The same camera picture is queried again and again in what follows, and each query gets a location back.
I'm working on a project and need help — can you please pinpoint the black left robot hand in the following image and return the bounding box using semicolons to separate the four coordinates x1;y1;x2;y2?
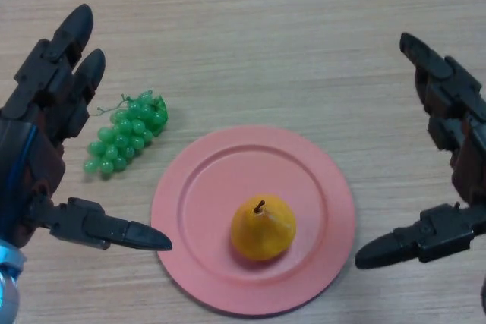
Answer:
0;4;173;251

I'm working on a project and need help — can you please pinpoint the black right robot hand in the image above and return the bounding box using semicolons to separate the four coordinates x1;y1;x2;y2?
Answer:
355;32;486;270

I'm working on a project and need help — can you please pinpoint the yellow pear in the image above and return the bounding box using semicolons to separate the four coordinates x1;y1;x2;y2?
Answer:
230;193;297;263

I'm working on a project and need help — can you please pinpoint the pink round plate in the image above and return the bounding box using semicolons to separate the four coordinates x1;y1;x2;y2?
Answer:
150;124;357;316

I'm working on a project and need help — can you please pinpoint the green grape bunch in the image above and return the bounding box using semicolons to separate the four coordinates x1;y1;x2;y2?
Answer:
83;90;169;178

